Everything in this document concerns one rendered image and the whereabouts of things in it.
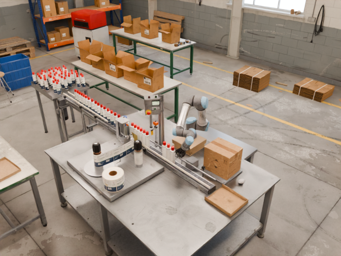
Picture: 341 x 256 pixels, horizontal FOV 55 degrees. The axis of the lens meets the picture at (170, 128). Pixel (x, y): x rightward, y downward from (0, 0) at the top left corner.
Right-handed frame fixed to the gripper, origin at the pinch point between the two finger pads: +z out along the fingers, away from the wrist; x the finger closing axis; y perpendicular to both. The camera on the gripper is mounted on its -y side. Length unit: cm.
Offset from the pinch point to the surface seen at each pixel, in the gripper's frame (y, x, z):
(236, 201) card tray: -6, 69, -20
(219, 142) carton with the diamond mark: -36.0, 13.7, -21.6
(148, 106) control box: -1, -60, -11
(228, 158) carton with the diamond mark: -22, 34, -33
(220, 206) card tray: 9, 64, -17
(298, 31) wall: -542, -135, 79
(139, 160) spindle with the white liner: 30.1, -20.8, 15.3
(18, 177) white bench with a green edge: 124, -83, 71
